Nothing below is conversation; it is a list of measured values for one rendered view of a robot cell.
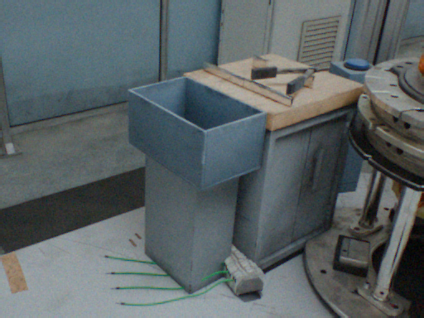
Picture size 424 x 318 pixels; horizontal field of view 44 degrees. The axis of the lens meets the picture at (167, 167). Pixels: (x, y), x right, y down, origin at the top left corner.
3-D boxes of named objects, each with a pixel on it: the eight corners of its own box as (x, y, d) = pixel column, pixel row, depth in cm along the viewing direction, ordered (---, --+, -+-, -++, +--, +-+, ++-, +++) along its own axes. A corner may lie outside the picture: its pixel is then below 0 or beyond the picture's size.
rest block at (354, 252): (368, 249, 83) (371, 238, 82) (366, 269, 79) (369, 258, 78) (341, 243, 85) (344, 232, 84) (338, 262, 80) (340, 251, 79)
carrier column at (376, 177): (367, 234, 89) (397, 123, 79) (354, 228, 91) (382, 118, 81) (375, 228, 91) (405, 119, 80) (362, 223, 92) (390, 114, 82)
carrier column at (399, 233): (382, 309, 74) (421, 183, 64) (366, 299, 75) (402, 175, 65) (391, 301, 75) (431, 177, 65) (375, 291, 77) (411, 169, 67)
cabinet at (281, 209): (251, 282, 81) (272, 131, 68) (177, 224, 94) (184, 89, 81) (330, 238, 91) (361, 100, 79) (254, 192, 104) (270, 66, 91)
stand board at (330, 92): (272, 132, 68) (274, 115, 67) (181, 88, 81) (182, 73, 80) (363, 100, 79) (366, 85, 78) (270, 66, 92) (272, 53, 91)
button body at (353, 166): (355, 191, 106) (385, 71, 93) (325, 195, 104) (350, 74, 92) (338, 174, 112) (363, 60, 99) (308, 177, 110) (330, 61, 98)
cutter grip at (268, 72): (252, 80, 74) (253, 69, 73) (249, 79, 74) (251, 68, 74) (277, 78, 75) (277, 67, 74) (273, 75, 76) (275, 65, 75)
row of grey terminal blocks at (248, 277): (266, 297, 78) (270, 276, 76) (238, 304, 77) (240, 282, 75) (238, 257, 86) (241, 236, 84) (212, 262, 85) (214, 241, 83)
